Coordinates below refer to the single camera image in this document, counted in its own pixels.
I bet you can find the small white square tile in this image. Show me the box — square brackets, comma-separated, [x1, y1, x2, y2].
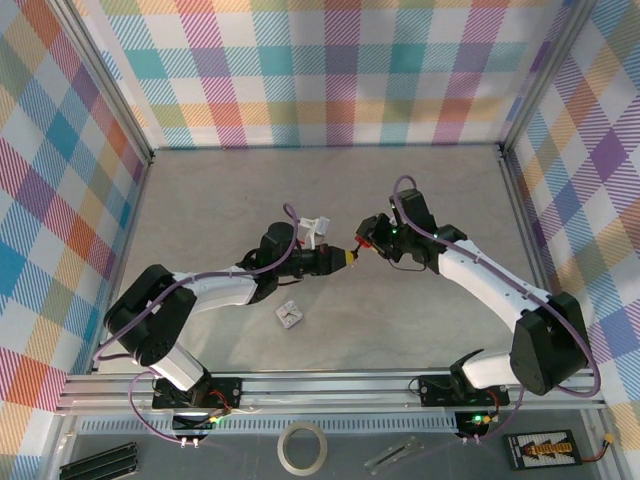
[273, 298, 306, 330]

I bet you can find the black electronics board green light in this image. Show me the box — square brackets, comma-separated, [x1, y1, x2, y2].
[455, 410, 494, 435]
[172, 410, 224, 434]

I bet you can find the clear acrylic slotted strip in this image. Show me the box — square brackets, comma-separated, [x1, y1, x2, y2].
[363, 434, 425, 474]

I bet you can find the clear tape roll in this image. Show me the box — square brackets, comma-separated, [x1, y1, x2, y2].
[276, 419, 330, 475]

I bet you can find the black battery pack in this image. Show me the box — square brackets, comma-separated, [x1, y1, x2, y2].
[501, 428, 577, 472]

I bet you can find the black aluminium profile bar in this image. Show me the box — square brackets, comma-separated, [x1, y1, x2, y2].
[58, 440, 140, 480]

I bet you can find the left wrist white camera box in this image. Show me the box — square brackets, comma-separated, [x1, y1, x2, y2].
[298, 214, 332, 250]

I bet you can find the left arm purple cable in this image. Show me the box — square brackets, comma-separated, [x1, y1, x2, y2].
[92, 202, 304, 447]

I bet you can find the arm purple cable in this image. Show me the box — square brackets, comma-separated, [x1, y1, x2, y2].
[392, 174, 601, 445]
[92, 202, 304, 447]

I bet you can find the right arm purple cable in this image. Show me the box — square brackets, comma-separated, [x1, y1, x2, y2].
[392, 174, 601, 445]

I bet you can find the aluminium side floor rail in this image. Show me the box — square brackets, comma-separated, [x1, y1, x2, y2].
[497, 144, 557, 302]
[87, 149, 156, 376]

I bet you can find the long aluminium mounting rail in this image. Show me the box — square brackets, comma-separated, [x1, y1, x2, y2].
[58, 372, 607, 417]

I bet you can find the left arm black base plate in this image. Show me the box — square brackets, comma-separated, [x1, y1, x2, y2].
[151, 376, 245, 412]

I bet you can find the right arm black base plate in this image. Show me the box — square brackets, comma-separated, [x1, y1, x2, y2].
[416, 372, 512, 409]

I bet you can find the red wire yellow plug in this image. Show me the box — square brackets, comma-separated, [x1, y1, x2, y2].
[480, 389, 502, 429]
[573, 432, 616, 464]
[207, 388, 241, 424]

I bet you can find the grey slotted cable duct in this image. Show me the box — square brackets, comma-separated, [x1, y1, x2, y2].
[79, 417, 460, 436]

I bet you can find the aluminium frame post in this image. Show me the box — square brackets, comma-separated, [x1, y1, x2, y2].
[496, 0, 604, 156]
[47, 0, 155, 166]

